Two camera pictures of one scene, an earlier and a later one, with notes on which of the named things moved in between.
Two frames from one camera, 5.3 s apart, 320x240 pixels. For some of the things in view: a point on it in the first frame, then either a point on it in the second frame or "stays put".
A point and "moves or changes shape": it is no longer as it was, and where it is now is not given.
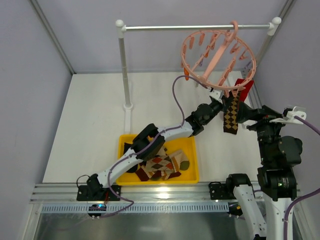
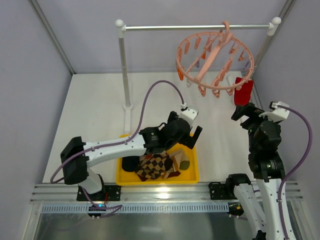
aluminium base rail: x=139 y=193 stays put
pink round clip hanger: x=219 y=60 moves or changes shape
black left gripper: x=219 y=104 -> x=189 y=139
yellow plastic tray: x=188 y=146 stays put
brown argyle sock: x=230 y=121 -> x=153 y=166
